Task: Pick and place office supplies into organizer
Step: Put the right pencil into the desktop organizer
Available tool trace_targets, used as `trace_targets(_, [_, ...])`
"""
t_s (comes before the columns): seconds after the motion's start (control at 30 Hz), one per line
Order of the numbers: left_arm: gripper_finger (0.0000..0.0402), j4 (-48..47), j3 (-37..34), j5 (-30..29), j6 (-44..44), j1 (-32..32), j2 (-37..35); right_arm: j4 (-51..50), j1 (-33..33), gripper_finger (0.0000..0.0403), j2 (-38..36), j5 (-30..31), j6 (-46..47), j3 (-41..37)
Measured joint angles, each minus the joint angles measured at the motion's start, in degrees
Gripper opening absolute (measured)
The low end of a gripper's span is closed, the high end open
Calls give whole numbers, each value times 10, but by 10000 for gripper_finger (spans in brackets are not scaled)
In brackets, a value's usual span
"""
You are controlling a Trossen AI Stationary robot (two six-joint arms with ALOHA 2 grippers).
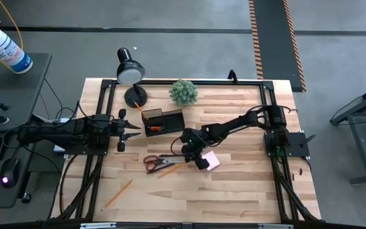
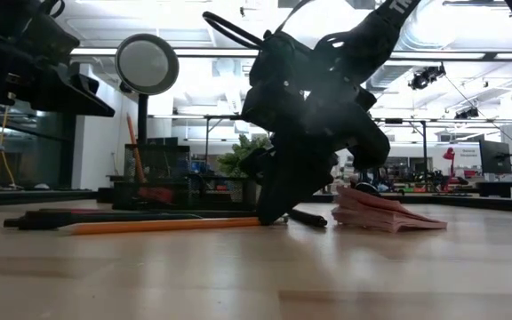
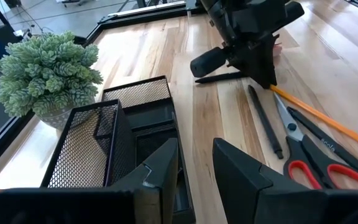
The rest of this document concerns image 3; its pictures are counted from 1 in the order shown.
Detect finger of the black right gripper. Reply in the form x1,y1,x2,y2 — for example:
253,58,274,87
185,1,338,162
253,34,279,90
228,43,260,78

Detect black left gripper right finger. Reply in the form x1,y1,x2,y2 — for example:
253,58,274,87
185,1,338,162
212,138,358,224

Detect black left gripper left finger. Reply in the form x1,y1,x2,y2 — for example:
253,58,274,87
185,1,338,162
0,138,180,224

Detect plain black pen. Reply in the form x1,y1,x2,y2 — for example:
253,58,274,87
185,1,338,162
247,84,285,160
195,71,249,84

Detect red-handled scissors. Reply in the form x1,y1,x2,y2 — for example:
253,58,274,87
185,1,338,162
273,92,358,190

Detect black pen with white print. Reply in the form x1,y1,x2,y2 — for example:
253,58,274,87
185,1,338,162
287,106,358,180

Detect black mesh desk organizer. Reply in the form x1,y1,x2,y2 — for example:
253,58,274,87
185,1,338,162
40,75,197,224

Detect green potted artificial plant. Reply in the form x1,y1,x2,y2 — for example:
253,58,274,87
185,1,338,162
0,30,104,131

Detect silver aluminium rail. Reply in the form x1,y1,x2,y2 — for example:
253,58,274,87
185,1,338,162
107,1,188,18

